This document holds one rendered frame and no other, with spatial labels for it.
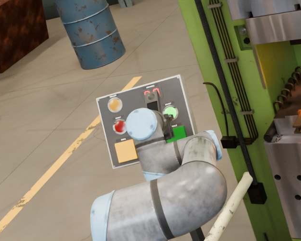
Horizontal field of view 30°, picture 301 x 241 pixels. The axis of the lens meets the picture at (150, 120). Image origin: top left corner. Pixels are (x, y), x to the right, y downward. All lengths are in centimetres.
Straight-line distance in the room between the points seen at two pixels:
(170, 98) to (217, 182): 102
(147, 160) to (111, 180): 248
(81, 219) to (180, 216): 280
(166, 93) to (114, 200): 107
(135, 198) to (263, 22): 99
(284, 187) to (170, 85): 56
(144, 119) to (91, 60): 494
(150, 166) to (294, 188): 70
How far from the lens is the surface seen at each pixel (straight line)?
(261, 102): 218
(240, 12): 187
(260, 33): 187
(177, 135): 203
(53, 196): 420
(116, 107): 210
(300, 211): 217
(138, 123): 158
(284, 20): 183
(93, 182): 412
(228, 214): 221
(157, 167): 158
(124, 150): 208
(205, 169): 106
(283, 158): 203
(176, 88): 205
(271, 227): 257
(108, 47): 645
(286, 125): 202
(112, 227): 102
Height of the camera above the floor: 193
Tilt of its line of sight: 24 degrees down
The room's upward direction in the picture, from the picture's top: 21 degrees counter-clockwise
